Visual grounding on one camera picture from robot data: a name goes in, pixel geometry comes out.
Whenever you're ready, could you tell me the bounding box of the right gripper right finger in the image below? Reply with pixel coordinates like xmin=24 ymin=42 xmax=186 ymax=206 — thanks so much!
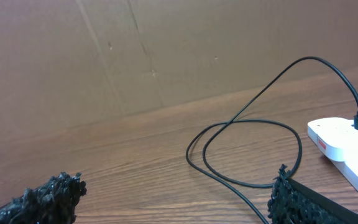
xmin=268 ymin=164 xmax=358 ymax=224

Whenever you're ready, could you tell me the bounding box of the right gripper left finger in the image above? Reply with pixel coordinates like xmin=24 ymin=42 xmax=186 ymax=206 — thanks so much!
xmin=0 ymin=172 xmax=87 ymax=224

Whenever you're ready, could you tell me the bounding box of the black USB charging cable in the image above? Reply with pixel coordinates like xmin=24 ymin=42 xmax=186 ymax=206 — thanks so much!
xmin=185 ymin=56 xmax=358 ymax=224

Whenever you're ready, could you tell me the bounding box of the white USB charger plug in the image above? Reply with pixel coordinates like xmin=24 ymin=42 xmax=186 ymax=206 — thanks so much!
xmin=308 ymin=117 xmax=358 ymax=162

